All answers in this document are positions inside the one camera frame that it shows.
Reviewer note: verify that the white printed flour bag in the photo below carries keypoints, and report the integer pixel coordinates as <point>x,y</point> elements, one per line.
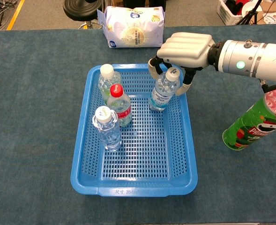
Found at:
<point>133,28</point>

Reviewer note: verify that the blue perforated plastic basket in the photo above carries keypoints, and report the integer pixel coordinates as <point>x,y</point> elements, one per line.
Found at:
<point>140,164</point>

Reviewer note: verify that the red cloth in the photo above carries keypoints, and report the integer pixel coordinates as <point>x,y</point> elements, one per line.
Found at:
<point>242,3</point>

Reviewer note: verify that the black round stool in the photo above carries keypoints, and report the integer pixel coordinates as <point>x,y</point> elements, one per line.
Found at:
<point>81,9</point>

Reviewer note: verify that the teal table cloth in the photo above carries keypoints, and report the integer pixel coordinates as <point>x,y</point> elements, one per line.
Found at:
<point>23,117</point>

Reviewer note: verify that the green Pringles can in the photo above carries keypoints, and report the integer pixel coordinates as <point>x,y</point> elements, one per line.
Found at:
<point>245,131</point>

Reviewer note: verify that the white printed paper bag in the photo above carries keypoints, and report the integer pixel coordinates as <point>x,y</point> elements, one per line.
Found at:
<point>274,18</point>

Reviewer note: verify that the green label water bottle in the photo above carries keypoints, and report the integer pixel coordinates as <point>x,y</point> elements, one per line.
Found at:
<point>107,70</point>

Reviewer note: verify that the white plastic crate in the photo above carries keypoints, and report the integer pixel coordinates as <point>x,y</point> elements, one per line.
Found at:
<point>224,14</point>

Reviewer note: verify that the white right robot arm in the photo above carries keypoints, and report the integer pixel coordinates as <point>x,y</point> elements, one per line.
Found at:
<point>257,58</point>

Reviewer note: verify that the blue label water bottle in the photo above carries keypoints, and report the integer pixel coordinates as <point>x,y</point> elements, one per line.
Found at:
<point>162,93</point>

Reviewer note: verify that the red cap water bottle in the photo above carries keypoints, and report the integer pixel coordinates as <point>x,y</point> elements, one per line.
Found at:
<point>119,105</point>

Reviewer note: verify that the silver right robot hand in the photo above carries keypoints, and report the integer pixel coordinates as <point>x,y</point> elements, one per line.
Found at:
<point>187,49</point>

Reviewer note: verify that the black tripod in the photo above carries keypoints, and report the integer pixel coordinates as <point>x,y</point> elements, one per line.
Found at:
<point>250,14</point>

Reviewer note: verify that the clear ribbed water bottle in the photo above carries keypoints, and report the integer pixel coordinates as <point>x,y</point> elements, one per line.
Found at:
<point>108,133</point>

